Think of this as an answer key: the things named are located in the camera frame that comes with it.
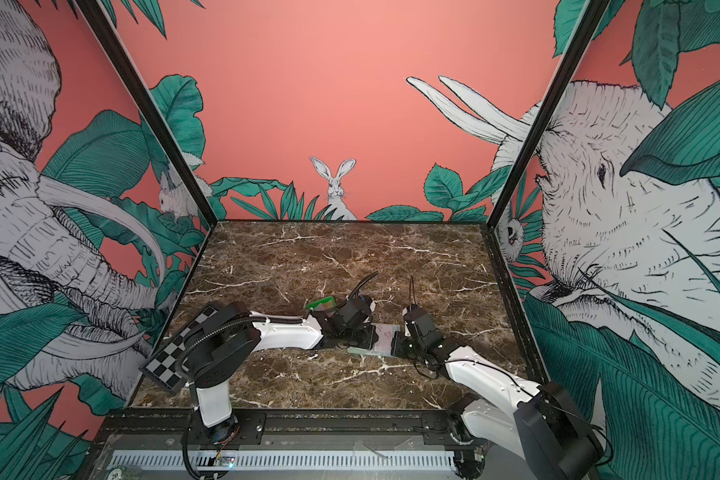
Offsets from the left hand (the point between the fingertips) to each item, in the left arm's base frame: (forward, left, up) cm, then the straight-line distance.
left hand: (382, 335), depth 87 cm
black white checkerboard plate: (-6, +61, +1) cm, 62 cm away
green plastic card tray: (+12, +17, 0) cm, 20 cm away
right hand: (-2, -2, +1) cm, 3 cm away
